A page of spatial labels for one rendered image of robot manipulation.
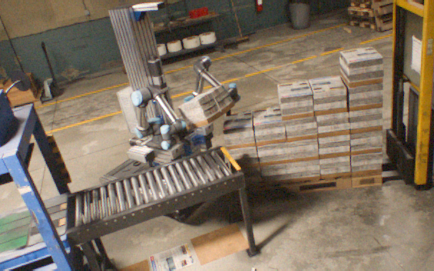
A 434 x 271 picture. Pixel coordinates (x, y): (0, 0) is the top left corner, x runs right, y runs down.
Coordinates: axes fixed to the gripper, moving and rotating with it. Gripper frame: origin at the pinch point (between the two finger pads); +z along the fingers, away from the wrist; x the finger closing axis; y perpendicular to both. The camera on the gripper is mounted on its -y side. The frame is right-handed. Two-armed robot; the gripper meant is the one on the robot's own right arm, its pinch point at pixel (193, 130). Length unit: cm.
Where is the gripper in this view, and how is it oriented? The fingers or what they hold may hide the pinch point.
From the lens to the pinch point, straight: 345.1
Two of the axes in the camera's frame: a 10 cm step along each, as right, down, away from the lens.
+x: -6.5, 1.7, 7.4
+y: -4.5, -8.7, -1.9
